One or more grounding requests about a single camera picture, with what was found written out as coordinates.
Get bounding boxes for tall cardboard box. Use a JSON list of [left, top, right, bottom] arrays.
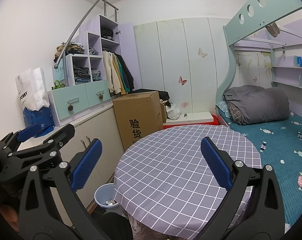
[[112, 91, 163, 150]]

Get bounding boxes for teal bunk bed frame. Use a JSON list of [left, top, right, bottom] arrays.
[[215, 0, 302, 115]]

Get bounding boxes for teal bed sheet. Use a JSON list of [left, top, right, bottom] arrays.
[[217, 109, 302, 225]]

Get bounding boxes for white plastic bag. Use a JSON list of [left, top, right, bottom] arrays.
[[166, 103, 181, 120]]

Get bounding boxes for grey checked tablecloth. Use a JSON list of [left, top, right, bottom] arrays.
[[115, 125, 261, 239]]

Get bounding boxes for hanging clothes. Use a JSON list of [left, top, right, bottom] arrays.
[[102, 50, 135, 95]]

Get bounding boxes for blue plastic bag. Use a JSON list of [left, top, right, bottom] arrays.
[[23, 107, 55, 138]]

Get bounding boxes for red box with white lid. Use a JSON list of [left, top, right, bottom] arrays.
[[163, 112, 219, 129]]

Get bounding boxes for pile of folded clothes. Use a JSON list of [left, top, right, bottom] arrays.
[[53, 42, 84, 62]]

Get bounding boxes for purple cubby shelf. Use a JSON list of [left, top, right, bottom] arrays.
[[66, 15, 120, 86]]

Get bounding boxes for light blue plastic bin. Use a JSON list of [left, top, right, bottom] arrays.
[[94, 183, 119, 209]]

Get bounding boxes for white wardrobe doors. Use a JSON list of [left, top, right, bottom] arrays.
[[134, 17, 229, 114]]

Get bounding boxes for white paper shopping bag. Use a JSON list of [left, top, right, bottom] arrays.
[[15, 68, 50, 111]]

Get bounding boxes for pink butterfly sticker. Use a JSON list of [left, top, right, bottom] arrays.
[[178, 76, 187, 86]]

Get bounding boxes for grey folded duvet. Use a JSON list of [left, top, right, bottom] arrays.
[[223, 85, 290, 125]]

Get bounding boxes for teal drawer stair unit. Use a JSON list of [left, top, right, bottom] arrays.
[[48, 80, 111, 127]]

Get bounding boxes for grey metal handrail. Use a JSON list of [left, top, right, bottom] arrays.
[[53, 0, 120, 69]]

